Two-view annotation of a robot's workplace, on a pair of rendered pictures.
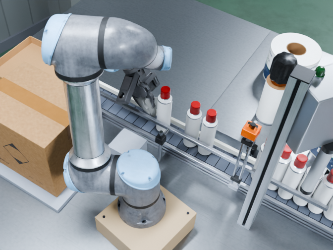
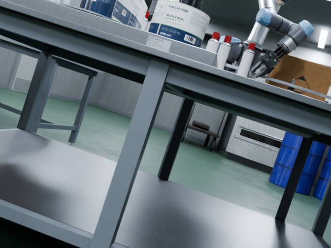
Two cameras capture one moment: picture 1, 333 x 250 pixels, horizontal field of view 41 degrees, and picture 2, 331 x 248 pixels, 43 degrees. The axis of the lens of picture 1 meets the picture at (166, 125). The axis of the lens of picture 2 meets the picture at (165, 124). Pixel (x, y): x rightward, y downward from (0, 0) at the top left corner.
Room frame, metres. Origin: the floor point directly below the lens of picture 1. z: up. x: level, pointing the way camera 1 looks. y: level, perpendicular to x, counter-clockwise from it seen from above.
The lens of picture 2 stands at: (2.87, -0.99, 0.69)
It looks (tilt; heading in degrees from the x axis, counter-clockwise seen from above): 3 degrees down; 159
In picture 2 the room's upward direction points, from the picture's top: 18 degrees clockwise
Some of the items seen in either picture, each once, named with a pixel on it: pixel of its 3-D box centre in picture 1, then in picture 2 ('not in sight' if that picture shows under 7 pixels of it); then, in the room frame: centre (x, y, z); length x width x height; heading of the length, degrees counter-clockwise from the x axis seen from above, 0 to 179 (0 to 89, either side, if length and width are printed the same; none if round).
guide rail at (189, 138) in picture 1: (178, 132); (226, 65); (0.98, -0.04, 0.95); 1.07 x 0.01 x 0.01; 62
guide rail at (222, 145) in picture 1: (188, 128); not in sight; (1.05, -0.08, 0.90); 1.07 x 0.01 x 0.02; 62
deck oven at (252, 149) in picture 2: not in sight; (280, 119); (-4.23, 4.10, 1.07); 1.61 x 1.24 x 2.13; 51
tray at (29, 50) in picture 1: (36, 68); not in sight; (1.35, 0.56, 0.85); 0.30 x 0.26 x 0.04; 62
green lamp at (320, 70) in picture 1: (319, 71); not in sight; (0.75, -0.33, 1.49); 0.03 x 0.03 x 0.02
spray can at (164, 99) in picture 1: (164, 109); (245, 63); (1.06, 0.01, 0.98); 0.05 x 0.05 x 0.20
